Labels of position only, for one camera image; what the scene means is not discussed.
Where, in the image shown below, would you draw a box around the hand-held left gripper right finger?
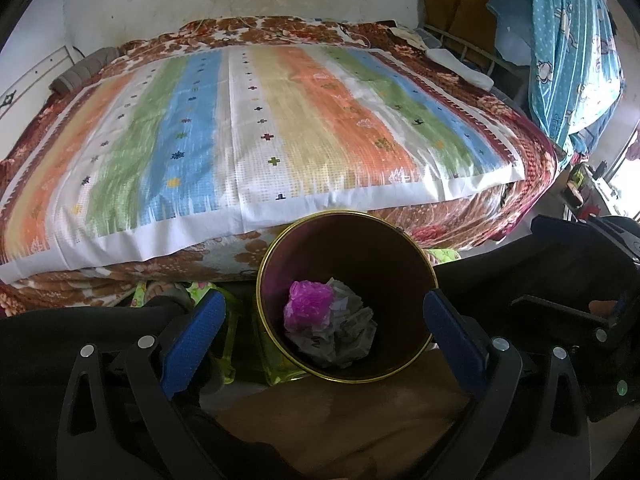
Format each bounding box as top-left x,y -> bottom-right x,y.
422,290 -> 591,480

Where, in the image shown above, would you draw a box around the pink plastic bag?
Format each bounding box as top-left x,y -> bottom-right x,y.
283,280 -> 335,333

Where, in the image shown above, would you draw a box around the striped colourful bed sheet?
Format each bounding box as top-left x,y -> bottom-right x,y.
0,42 -> 526,283

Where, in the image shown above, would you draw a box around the light blue cloth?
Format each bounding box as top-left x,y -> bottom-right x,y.
487,0 -> 538,66

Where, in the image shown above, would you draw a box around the metal bed rail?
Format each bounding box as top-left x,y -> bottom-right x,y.
422,25 -> 531,91

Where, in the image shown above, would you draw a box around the white headboard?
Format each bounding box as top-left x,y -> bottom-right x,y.
0,44 -> 76,126

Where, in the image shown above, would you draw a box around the brown floral blanket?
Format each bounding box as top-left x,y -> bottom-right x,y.
0,15 -> 558,318

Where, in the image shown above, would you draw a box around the grey pillow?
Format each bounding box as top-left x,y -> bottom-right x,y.
55,46 -> 118,95

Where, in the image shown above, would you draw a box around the cream cloth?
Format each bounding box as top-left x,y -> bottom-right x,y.
390,25 -> 431,51

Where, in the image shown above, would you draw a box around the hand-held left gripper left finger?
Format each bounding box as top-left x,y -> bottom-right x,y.
56,290 -> 228,480

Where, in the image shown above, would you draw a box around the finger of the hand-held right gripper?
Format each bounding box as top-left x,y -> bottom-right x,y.
511,290 -> 632,348
531,215 -> 640,263

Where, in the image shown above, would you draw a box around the brown round bin gold rim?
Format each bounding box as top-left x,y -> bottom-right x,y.
256,211 -> 441,383

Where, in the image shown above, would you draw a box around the person's black pants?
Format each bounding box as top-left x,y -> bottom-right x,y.
0,240 -> 606,411

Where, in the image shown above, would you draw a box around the green floral cloth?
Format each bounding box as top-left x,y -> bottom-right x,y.
132,280 -> 308,387

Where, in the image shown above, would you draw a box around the white folded cloth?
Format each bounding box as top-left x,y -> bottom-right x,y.
427,47 -> 496,91

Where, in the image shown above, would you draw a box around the blue dotted curtain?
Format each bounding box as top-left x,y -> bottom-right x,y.
530,0 -> 626,161

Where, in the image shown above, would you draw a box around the white plastic bag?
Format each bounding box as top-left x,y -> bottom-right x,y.
290,310 -> 378,368

